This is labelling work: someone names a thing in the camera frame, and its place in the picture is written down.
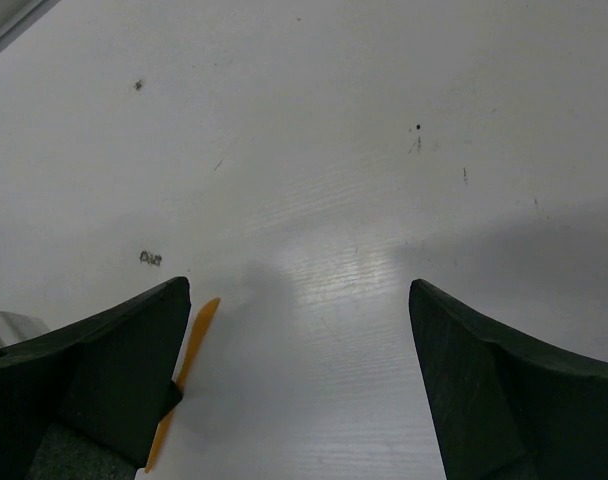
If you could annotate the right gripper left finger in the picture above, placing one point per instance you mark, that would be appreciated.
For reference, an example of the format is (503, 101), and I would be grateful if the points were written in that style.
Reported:
(84, 401)

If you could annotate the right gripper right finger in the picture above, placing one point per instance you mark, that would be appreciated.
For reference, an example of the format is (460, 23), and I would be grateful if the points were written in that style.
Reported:
(504, 404)

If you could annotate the yellow plastic knife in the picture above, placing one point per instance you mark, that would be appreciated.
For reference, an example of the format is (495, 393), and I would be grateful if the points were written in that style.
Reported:
(196, 340)

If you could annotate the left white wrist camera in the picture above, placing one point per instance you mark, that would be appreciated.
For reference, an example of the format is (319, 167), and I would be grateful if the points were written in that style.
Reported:
(16, 328)

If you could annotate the aluminium rail frame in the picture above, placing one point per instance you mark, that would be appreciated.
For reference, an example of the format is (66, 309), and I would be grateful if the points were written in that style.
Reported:
(16, 16)

